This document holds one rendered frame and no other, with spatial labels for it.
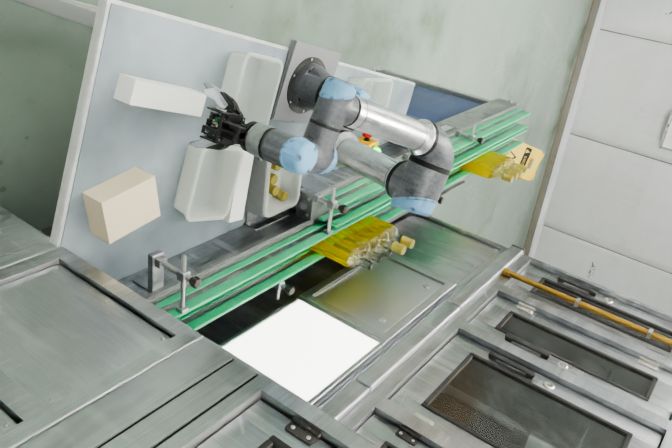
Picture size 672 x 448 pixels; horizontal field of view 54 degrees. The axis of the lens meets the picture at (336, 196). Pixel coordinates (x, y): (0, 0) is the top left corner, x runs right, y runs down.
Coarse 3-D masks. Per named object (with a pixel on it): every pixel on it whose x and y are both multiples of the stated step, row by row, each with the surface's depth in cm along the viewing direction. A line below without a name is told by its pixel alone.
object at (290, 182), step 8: (280, 176) 221; (288, 176) 220; (296, 176) 218; (280, 184) 223; (288, 184) 221; (296, 184) 219; (264, 192) 206; (288, 192) 222; (296, 192) 220; (264, 200) 207; (272, 200) 219; (280, 200) 221; (288, 200) 222; (296, 200) 221; (264, 208) 208; (272, 208) 215; (280, 208) 216; (288, 208) 219
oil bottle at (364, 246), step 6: (336, 234) 225; (342, 234) 225; (348, 234) 226; (342, 240) 223; (348, 240) 222; (354, 240) 222; (360, 240) 223; (360, 246) 219; (366, 246) 220; (366, 252) 220; (366, 258) 222
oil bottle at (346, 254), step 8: (328, 240) 221; (336, 240) 221; (312, 248) 224; (320, 248) 222; (328, 248) 220; (336, 248) 218; (344, 248) 217; (352, 248) 218; (328, 256) 221; (336, 256) 219; (344, 256) 216; (352, 256) 215; (360, 256) 217; (344, 264) 217; (352, 264) 216
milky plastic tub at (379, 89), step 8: (352, 80) 236; (360, 80) 235; (368, 80) 235; (376, 80) 239; (384, 80) 244; (392, 80) 249; (368, 88) 251; (376, 88) 253; (384, 88) 252; (376, 96) 254; (384, 96) 252; (384, 104) 253
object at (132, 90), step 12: (120, 84) 157; (132, 84) 155; (144, 84) 156; (156, 84) 159; (168, 84) 168; (120, 96) 157; (132, 96) 155; (144, 96) 158; (156, 96) 161; (168, 96) 164; (180, 96) 167; (192, 96) 170; (204, 96) 174; (156, 108) 162; (168, 108) 165; (180, 108) 168; (192, 108) 172
